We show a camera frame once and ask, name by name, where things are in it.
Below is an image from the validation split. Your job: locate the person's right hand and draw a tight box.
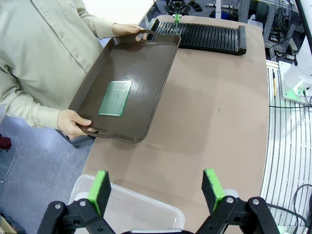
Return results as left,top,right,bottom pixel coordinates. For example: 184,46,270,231
58,109,92,140

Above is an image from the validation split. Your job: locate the clear plastic storage box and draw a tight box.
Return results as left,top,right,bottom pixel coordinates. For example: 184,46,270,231
69,174,185,234

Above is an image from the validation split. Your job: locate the white slatted robot platform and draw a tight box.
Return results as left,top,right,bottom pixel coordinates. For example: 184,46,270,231
260,59,312,234

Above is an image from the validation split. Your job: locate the black slotted PCB rack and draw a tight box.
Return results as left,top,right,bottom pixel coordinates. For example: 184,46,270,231
150,18,247,57

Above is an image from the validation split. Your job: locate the green PCB board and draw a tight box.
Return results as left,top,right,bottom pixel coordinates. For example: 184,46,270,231
97,80,133,118
174,14,181,35

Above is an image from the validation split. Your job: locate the yellow black pen tool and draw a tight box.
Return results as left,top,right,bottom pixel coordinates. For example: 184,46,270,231
272,71,278,98

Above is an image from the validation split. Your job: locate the person's torso beige shirt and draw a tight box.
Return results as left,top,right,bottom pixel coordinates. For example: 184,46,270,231
0,0,109,98

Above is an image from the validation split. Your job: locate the thin black cable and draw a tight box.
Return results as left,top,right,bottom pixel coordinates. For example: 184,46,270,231
268,101,312,110

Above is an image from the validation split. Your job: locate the person's left hand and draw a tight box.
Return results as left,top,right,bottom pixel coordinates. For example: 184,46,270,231
111,23,147,41

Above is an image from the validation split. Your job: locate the person's right forearm beige sleeve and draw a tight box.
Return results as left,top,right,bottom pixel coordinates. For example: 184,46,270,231
0,70,61,129

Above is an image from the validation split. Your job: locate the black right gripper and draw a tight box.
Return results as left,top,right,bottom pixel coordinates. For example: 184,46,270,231
164,0,191,24

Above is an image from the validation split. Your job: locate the grey metal table leg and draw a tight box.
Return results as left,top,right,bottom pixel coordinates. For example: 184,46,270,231
55,128,96,149

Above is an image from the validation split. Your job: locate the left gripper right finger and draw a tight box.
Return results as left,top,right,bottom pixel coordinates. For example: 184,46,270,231
196,168,280,234

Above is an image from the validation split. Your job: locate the person's left forearm beige sleeve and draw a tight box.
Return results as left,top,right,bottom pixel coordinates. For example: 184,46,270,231
80,9,116,39

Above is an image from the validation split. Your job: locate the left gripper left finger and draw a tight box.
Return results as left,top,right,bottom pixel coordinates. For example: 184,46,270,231
36,170,115,234

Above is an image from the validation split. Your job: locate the dark brown plastic tray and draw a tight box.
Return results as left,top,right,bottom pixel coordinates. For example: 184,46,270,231
68,29,182,144

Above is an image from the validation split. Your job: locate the chair with red clothes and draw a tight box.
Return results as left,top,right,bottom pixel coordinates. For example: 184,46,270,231
0,133,17,183

